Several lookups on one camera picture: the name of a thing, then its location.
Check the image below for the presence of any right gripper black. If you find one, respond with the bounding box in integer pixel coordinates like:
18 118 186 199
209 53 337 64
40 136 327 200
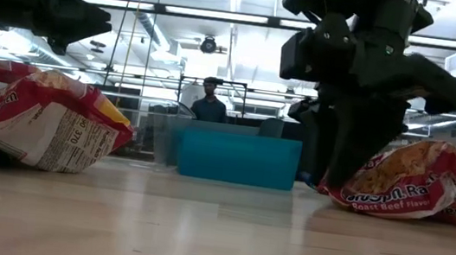
290 10 456 205

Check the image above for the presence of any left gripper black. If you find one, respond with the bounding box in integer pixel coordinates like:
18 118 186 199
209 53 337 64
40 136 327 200
0 0 116 61

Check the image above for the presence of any red roast beef noodle packet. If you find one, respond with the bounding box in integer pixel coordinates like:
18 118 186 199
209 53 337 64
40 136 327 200
314 126 456 227

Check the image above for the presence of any round black ceiling fixture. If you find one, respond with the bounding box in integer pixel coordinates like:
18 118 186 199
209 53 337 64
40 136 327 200
199 35 219 55

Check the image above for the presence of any dark office chair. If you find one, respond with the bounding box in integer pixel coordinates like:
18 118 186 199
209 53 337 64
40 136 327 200
257 116 286 140

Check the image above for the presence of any clear plastic bin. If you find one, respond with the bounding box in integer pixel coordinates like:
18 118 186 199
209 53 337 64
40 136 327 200
93 90 200 170

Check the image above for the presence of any person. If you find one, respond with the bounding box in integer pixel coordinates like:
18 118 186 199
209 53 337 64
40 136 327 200
188 73 233 124

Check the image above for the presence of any small teal plastic bin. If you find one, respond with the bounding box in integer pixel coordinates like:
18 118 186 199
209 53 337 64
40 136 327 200
174 125 304 193

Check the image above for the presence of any black hanging cable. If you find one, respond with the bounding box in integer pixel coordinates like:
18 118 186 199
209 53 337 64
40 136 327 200
103 0 138 89

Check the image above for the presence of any yellow hanging cable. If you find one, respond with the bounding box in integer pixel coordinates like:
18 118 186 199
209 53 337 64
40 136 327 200
119 0 146 86

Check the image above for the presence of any silver ceiling duct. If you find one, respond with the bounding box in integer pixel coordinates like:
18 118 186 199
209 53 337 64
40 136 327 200
105 0 193 67

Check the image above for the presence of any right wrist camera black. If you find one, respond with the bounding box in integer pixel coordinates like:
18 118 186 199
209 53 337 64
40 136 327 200
277 26 318 84

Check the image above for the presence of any black overhead frame bar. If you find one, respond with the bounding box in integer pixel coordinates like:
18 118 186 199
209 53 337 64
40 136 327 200
73 0 456 51

